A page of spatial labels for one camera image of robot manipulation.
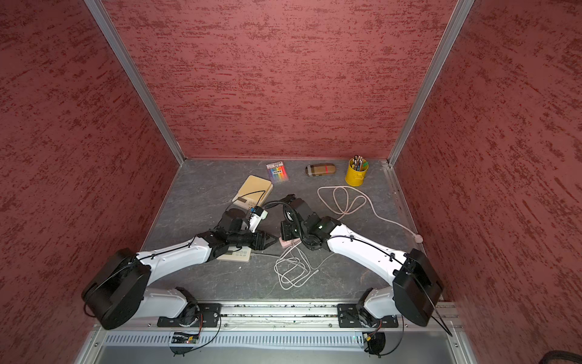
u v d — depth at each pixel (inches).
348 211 39.5
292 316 29.8
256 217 30.5
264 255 34.4
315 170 44.6
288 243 35.1
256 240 29.1
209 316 29.2
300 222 23.9
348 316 29.0
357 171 40.4
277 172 44.8
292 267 32.8
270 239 32.2
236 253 31.6
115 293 16.5
